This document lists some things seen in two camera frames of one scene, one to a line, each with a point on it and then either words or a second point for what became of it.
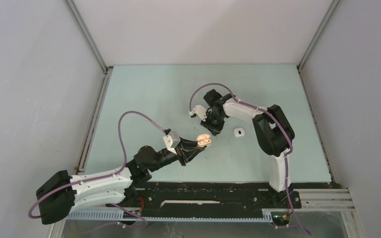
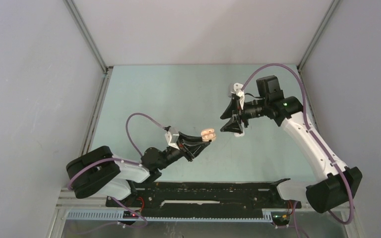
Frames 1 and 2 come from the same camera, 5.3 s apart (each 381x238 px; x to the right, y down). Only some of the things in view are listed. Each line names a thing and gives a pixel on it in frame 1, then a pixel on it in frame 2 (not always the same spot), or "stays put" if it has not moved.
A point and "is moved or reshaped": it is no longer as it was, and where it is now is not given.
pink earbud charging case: [203, 140] is moved or reshaped
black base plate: [212, 196] stays put
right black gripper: [215, 130] → [234, 125]
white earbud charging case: [238, 132] stays put
